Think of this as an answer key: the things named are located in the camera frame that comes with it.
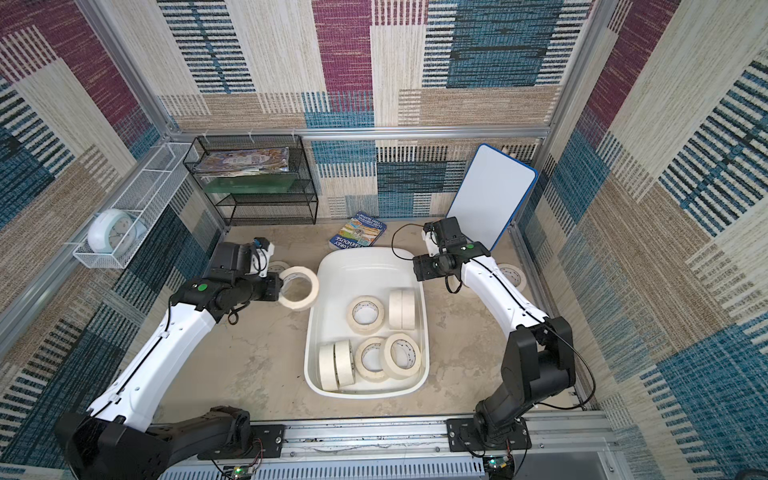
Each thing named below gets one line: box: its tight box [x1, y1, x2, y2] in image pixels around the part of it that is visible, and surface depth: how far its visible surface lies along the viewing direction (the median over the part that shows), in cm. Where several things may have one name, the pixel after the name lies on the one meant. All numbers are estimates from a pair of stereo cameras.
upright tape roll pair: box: [388, 290, 415, 330], surface depth 87 cm
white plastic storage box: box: [303, 247, 430, 399], surface depth 87 cm
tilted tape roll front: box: [383, 333, 421, 380], surface depth 85 cm
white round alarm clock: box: [88, 208, 147, 258], surface depth 65 cm
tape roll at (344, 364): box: [334, 340, 355, 388], surface depth 77 cm
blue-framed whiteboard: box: [446, 143, 539, 252], surface depth 93 cm
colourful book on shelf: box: [195, 147, 290, 177], surface depth 83 cm
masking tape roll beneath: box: [346, 295, 385, 335], surface depth 93 cm
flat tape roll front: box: [355, 337, 388, 383], surface depth 83 cm
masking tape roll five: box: [278, 266, 320, 309], surface depth 81 cm
